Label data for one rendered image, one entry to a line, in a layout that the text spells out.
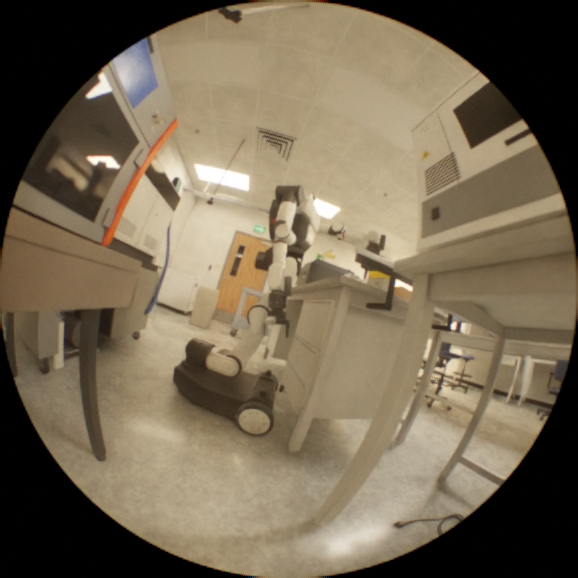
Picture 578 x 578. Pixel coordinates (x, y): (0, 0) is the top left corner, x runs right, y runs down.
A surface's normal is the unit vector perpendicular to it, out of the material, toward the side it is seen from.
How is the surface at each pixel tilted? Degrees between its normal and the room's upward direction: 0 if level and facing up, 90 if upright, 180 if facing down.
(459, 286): 90
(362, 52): 180
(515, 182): 90
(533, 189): 90
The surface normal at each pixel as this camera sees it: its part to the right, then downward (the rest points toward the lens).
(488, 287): -0.94, -0.29
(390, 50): -0.27, 0.96
